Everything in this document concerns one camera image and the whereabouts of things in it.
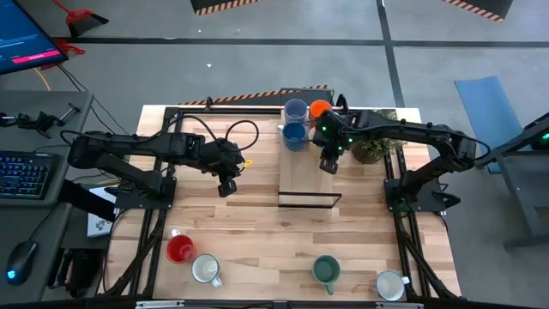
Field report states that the black backlit keyboard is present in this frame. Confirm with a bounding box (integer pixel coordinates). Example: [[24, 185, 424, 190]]
[[0, 149, 62, 201]]

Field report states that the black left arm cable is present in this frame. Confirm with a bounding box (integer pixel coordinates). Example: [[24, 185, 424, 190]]
[[169, 114, 261, 152]]

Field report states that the red white patterned mug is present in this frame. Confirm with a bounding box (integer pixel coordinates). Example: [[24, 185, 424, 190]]
[[165, 228, 196, 264]]

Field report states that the black clamp mount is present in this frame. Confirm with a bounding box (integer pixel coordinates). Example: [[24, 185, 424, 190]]
[[0, 110, 66, 139]]

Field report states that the grey desk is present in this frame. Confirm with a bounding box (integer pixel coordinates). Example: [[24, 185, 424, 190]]
[[0, 89, 95, 304]]

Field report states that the red plastic tool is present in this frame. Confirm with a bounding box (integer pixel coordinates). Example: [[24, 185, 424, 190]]
[[53, 37, 86, 57]]

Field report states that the white box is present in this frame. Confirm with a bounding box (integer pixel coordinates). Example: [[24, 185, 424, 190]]
[[87, 186, 118, 239]]

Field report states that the grey metal table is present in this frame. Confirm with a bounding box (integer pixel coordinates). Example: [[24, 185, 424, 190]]
[[471, 112, 549, 252]]

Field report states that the black table frame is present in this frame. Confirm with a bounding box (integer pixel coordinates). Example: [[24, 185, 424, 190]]
[[100, 105, 460, 301]]

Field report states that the green ceramic mug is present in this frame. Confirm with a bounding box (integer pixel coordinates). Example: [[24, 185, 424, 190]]
[[311, 254, 342, 296]]

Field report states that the white blue floral mug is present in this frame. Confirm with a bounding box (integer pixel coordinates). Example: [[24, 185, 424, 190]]
[[190, 253, 224, 289]]

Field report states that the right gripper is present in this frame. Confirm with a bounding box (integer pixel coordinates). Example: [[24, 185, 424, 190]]
[[319, 141, 344, 175]]

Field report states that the clear blue mug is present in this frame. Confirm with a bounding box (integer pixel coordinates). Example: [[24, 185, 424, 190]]
[[283, 98, 309, 124]]

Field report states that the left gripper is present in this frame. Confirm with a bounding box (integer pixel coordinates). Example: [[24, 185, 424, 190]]
[[212, 148, 245, 199]]

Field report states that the metal handle bar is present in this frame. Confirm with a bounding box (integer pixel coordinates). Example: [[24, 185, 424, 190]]
[[58, 101, 82, 124]]

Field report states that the orange mug white handle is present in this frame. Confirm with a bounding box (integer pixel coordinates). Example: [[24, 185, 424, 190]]
[[308, 99, 334, 120]]

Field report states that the black hazard-striped block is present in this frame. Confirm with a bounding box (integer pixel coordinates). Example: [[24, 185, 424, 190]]
[[441, 0, 515, 23], [190, 0, 263, 17]]

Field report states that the black stand leg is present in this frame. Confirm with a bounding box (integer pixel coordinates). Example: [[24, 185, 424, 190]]
[[57, 179, 118, 223]]

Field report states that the potted plant striped pot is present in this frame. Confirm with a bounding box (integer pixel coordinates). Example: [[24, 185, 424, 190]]
[[349, 109, 407, 166]]

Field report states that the orange yellow cable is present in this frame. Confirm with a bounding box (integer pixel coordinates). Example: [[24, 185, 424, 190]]
[[33, 67, 51, 92]]

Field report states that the blue ceramic mug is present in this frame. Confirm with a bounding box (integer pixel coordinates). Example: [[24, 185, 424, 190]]
[[276, 121, 309, 153]]

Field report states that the red black dustpan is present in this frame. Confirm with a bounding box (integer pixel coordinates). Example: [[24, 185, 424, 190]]
[[51, 0, 110, 39]]

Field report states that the black hazard-striped ramp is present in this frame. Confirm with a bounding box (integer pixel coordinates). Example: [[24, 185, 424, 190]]
[[178, 83, 336, 107]]

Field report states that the blue floor mat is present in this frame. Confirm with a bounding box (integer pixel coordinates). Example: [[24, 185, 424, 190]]
[[453, 76, 535, 176]]

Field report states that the computer monitor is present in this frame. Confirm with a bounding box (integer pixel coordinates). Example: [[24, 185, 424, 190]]
[[0, 0, 69, 77]]

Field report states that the black computer mouse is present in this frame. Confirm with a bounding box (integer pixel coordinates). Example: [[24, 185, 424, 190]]
[[4, 239, 39, 287]]

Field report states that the silver metal bracket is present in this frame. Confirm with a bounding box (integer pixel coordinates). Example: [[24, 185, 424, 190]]
[[376, 302, 425, 309], [136, 300, 185, 309]]

